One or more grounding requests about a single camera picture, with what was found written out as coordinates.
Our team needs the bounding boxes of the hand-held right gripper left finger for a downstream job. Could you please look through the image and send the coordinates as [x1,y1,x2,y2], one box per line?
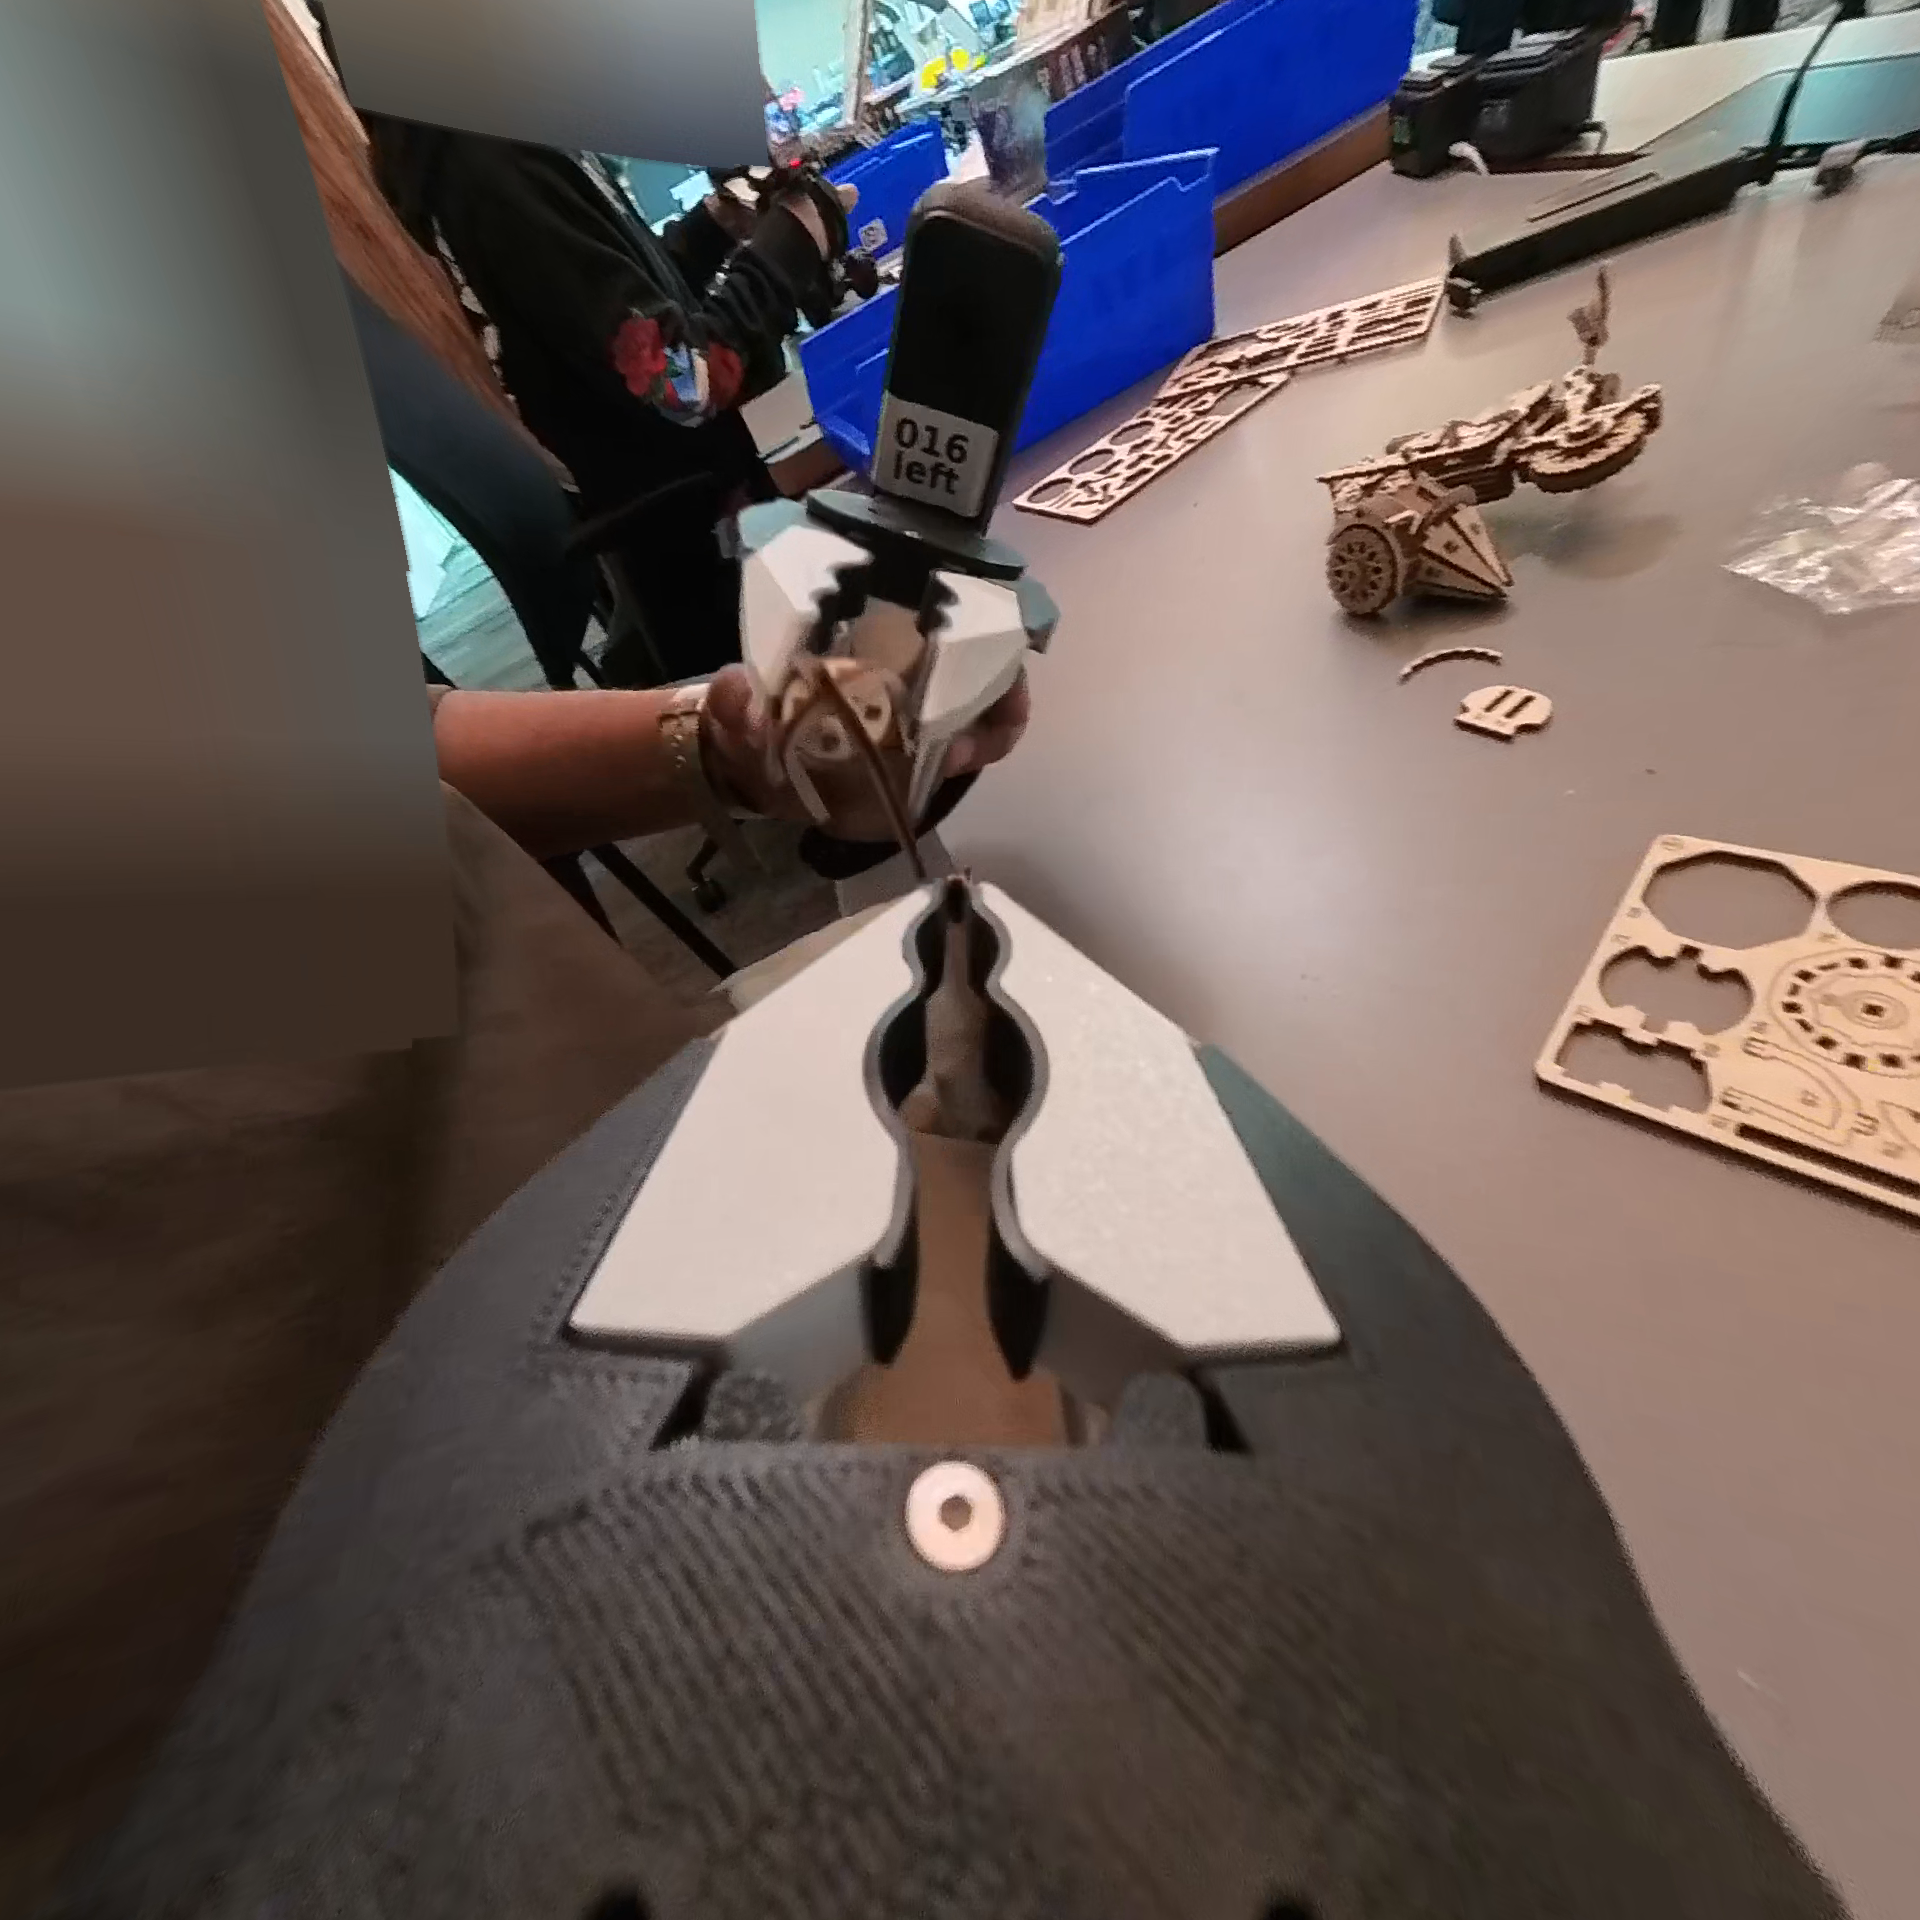
[566,882,962,1374]

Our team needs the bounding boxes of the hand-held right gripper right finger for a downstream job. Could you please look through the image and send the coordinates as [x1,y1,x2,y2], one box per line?
[959,879,1342,1383]

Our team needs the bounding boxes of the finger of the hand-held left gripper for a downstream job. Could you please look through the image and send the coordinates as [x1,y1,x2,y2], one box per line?
[901,577,1039,796]
[738,516,891,713]

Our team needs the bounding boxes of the wooden arch part with gear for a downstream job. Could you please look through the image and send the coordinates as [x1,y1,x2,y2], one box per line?
[758,652,922,820]

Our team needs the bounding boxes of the person's left forearm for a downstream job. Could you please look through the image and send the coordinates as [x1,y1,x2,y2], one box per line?
[425,682,706,866]

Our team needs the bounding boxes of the grey desk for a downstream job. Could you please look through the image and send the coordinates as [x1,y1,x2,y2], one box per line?
[885,134,1920,1920]

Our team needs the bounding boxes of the person's left hand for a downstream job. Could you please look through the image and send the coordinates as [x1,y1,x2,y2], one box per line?
[696,660,1038,846]

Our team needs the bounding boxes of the large blue plastic bin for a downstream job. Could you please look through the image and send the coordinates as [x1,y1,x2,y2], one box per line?
[801,147,1219,474]
[1042,0,1419,243]

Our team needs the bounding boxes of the small blue plastic bin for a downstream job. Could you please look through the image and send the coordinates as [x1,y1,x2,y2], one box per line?
[822,120,951,224]

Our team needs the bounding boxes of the wooden puzzle sheet round cutouts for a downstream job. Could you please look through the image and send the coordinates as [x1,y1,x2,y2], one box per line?
[1012,360,1293,523]

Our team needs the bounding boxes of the dark office chair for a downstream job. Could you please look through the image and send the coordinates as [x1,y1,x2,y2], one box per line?
[351,290,738,976]

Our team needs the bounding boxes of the wooden puzzle sheet small parts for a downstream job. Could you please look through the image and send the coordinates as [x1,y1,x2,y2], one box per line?
[1201,276,1449,394]

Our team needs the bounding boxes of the wooden mechanical model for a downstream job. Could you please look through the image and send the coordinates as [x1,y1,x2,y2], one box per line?
[1318,263,1665,619]

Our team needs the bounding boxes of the black electronic device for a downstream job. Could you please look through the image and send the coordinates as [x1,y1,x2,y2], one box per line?
[1386,23,1606,180]

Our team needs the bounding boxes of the wooden puzzle sheet with gear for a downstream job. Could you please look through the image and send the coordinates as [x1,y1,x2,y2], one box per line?
[1533,832,1920,1220]

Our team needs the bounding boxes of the black metal bar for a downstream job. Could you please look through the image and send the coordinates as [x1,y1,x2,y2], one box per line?
[1446,143,1803,307]

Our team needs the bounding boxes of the clear plastic bag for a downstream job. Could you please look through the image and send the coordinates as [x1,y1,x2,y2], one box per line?
[1723,463,1920,616]

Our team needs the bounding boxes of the black cable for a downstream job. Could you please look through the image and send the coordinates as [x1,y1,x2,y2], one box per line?
[1765,0,1851,153]

